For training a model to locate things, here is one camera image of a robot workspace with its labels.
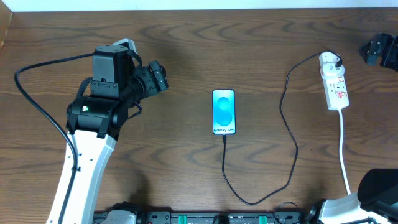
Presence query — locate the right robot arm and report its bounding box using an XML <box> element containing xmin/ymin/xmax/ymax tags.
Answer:
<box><xmin>305</xmin><ymin>51</ymin><xmax>397</xmax><ymax>224</ymax></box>

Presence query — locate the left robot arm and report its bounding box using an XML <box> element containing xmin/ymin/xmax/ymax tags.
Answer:
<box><xmin>47</xmin><ymin>44</ymin><xmax>169</xmax><ymax>223</ymax></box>

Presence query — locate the cardboard panel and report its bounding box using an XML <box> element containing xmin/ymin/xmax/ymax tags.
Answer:
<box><xmin>0</xmin><ymin>1</ymin><xmax>13</xmax><ymax>49</ymax></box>

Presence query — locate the white USB charger plug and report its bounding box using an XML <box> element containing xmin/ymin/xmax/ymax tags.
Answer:
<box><xmin>320</xmin><ymin>63</ymin><xmax>345</xmax><ymax>80</ymax></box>

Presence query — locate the black left camera cable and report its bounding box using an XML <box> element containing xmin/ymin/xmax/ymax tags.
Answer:
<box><xmin>14</xmin><ymin>52</ymin><xmax>94</xmax><ymax>224</ymax></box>

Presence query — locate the white power strip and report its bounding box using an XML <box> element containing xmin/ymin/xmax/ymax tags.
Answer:
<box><xmin>319</xmin><ymin>52</ymin><xmax>349</xmax><ymax>111</ymax></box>

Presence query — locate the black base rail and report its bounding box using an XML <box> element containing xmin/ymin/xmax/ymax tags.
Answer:
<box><xmin>92</xmin><ymin>202</ymin><xmax>305</xmax><ymax>224</ymax></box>

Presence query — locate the black USB charging cable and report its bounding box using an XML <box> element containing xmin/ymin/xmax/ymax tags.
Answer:
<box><xmin>221</xmin><ymin>50</ymin><xmax>343</xmax><ymax>207</ymax></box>

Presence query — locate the blue Samsung Galaxy smartphone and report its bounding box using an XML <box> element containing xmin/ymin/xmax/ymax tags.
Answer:
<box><xmin>212</xmin><ymin>89</ymin><xmax>236</xmax><ymax>135</ymax></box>

